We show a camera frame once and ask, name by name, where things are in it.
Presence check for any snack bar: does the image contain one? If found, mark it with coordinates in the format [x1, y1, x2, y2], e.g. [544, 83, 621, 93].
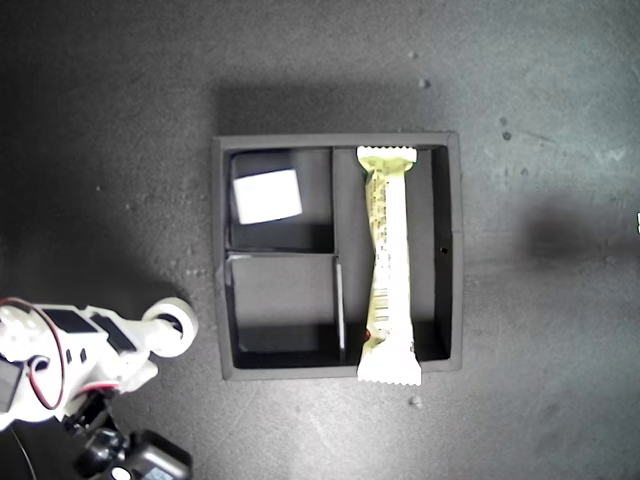
[355, 145, 424, 387]

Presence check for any black tray with wells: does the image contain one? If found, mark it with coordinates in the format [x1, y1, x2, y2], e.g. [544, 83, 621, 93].
[212, 130, 464, 381]

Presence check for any thin black cable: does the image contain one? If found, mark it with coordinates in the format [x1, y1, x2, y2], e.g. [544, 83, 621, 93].
[9, 428, 39, 480]

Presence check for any large white tape roll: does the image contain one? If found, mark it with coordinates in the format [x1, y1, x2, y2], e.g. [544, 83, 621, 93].
[232, 168, 304, 225]

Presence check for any arm red servo wire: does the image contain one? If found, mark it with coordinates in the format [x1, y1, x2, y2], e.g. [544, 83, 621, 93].
[0, 297, 121, 410]

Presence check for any small white tape roll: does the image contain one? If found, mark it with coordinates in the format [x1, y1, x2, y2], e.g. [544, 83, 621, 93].
[141, 296, 200, 358]

